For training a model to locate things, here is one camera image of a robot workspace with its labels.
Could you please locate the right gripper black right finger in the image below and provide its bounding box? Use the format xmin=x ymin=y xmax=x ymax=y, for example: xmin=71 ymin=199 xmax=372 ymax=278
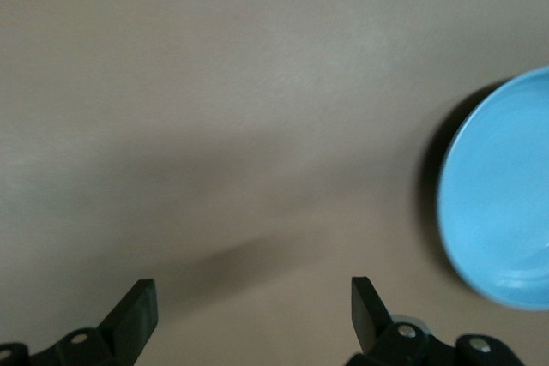
xmin=345 ymin=276 xmax=524 ymax=366

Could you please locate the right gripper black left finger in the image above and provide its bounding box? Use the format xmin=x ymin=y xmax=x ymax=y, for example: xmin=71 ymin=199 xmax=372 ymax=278
xmin=0 ymin=279 xmax=159 ymax=366

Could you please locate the blue plate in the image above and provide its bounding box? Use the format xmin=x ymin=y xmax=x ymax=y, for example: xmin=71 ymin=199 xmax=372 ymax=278
xmin=437 ymin=66 xmax=549 ymax=311

